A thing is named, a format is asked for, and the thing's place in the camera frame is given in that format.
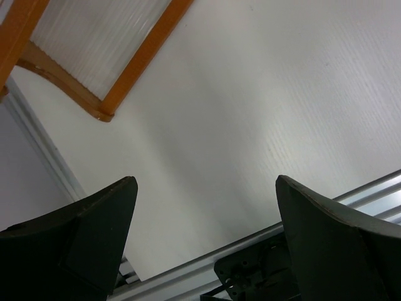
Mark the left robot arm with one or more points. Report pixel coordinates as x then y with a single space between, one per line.
322 249

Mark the wooden shelf rack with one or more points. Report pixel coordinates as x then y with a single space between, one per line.
93 51

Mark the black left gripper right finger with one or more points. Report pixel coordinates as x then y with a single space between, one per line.
338 253

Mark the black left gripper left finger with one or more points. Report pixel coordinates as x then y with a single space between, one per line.
72 253

